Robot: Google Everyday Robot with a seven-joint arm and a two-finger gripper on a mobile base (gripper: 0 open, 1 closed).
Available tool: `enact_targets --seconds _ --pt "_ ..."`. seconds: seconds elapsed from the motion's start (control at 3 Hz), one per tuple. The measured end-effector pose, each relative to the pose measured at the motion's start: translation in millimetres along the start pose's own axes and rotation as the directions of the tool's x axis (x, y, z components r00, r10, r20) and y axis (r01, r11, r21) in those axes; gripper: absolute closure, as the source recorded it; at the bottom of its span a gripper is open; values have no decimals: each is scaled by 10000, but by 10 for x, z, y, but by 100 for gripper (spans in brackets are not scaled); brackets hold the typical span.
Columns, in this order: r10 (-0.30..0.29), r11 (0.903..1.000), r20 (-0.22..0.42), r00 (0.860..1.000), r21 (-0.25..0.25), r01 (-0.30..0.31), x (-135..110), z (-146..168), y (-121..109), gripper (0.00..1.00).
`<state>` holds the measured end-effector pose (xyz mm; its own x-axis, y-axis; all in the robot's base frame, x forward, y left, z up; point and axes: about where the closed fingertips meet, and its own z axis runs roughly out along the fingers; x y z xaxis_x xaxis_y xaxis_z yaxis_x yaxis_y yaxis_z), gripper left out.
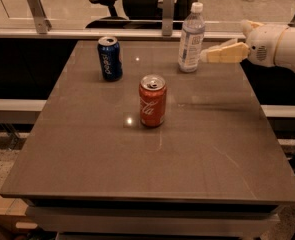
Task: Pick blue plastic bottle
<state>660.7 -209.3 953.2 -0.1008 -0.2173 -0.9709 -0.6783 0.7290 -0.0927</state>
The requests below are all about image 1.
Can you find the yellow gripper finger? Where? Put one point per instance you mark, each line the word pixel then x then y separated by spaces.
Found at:
pixel 250 27
pixel 233 53

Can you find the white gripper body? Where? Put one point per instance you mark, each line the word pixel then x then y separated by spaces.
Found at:
pixel 262 48

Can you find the clear plastic water bottle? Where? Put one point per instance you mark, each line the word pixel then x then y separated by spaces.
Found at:
pixel 192 35

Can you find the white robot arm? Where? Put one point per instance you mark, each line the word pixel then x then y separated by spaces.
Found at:
pixel 285 51

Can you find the red Coca-Cola can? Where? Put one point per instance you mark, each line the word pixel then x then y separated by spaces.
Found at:
pixel 152 92

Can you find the black office chair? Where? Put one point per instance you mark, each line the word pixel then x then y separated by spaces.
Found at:
pixel 140 13

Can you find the blue Pepsi can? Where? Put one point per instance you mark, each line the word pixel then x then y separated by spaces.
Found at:
pixel 109 55

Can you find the middle metal bracket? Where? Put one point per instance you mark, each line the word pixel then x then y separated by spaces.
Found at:
pixel 167 17

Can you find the metal bracket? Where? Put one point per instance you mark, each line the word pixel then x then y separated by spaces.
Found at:
pixel 167 17
pixel 42 24

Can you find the left metal bracket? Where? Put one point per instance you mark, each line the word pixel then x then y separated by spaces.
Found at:
pixel 42 24

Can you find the glass partition rail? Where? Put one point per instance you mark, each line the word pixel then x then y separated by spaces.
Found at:
pixel 89 34

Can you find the grey table base frame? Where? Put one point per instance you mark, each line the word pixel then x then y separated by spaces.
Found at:
pixel 151 222

